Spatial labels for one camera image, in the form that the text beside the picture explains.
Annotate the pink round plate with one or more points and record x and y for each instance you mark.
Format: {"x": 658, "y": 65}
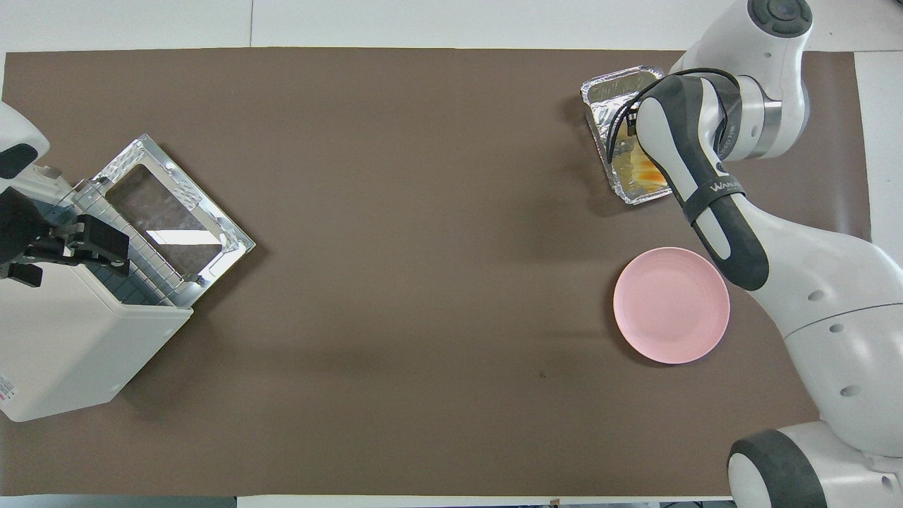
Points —
{"x": 663, "y": 310}

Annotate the white toaster oven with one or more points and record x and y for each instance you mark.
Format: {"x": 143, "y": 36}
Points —
{"x": 70, "y": 353}

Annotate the aluminium foil tray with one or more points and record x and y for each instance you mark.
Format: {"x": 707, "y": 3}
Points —
{"x": 607, "y": 88}

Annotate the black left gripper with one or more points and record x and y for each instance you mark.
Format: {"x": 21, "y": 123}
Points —
{"x": 17, "y": 226}

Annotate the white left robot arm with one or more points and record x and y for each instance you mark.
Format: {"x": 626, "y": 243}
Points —
{"x": 14, "y": 123}

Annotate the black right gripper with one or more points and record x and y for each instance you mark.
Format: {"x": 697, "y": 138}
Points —
{"x": 631, "y": 123}

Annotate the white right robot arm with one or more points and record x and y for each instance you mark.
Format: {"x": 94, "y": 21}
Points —
{"x": 832, "y": 296}

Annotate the brown table mat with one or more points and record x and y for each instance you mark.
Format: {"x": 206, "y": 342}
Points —
{"x": 423, "y": 282}

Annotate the sliced orange bread loaf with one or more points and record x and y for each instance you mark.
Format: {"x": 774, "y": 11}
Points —
{"x": 645, "y": 173}

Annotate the glass oven door metal frame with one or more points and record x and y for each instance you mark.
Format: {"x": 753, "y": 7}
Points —
{"x": 176, "y": 212}

